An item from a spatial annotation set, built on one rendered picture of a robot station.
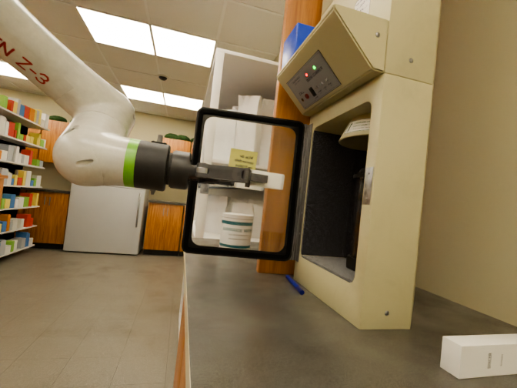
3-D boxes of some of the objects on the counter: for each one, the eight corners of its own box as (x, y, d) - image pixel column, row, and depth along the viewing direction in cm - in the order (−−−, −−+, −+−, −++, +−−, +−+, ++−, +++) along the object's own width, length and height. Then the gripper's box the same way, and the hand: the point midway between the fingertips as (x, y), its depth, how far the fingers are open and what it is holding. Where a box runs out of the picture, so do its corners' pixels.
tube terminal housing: (368, 282, 89) (391, 38, 91) (468, 329, 58) (501, -44, 60) (292, 279, 83) (320, 17, 85) (359, 330, 52) (401, -87, 54)
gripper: (170, 137, 45) (297, 159, 51) (173, 158, 69) (258, 171, 75) (164, 185, 45) (291, 202, 50) (168, 188, 69) (255, 200, 74)
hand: (267, 182), depth 62 cm, fingers open, 13 cm apart
